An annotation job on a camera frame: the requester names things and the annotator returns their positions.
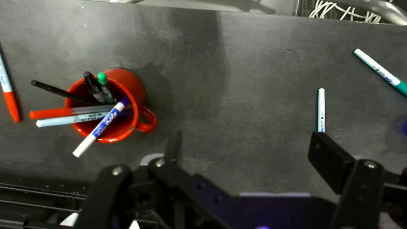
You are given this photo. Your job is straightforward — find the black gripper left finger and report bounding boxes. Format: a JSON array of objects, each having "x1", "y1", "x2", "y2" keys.
[{"x1": 78, "y1": 129, "x2": 240, "y2": 229}]

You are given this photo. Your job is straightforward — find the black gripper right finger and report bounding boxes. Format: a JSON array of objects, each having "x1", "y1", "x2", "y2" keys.
[{"x1": 307, "y1": 130, "x2": 386, "y2": 229}]

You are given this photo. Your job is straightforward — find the white blue pen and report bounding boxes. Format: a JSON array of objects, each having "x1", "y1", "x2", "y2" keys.
[{"x1": 317, "y1": 86, "x2": 327, "y2": 133}]

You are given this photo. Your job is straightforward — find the teal cap white pen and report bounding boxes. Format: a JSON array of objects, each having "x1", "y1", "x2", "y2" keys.
[{"x1": 353, "y1": 46, "x2": 407, "y2": 97}]

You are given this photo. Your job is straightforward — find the light blue pen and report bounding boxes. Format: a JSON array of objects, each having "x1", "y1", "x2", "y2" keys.
[{"x1": 35, "y1": 113, "x2": 105, "y2": 129}]

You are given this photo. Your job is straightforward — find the orange cap pen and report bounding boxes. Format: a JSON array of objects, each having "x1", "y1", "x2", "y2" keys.
[{"x1": 29, "y1": 104, "x2": 118, "y2": 120}]

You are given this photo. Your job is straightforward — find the thin black pen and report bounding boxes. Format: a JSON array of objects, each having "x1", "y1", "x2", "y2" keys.
[{"x1": 30, "y1": 78, "x2": 93, "y2": 106}]

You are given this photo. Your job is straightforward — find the blue white marker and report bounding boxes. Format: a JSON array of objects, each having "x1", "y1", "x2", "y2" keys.
[{"x1": 72, "y1": 96, "x2": 132, "y2": 158}]

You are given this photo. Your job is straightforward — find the red orange mug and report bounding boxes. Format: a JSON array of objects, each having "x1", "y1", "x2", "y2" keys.
[{"x1": 63, "y1": 67, "x2": 160, "y2": 144}]

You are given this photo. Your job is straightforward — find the black marker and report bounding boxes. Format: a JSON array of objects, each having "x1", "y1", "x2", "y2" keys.
[{"x1": 83, "y1": 69, "x2": 109, "y2": 105}]

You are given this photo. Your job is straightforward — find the green cap marker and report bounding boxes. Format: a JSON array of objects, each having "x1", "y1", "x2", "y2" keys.
[{"x1": 97, "y1": 71, "x2": 118, "y2": 105}]

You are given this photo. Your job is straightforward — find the dish drying rack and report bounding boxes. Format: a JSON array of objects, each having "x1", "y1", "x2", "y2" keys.
[{"x1": 297, "y1": 0, "x2": 407, "y2": 26}]

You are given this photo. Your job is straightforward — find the orange red marker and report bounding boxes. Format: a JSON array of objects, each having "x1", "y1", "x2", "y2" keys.
[{"x1": 0, "y1": 43, "x2": 23, "y2": 124}]

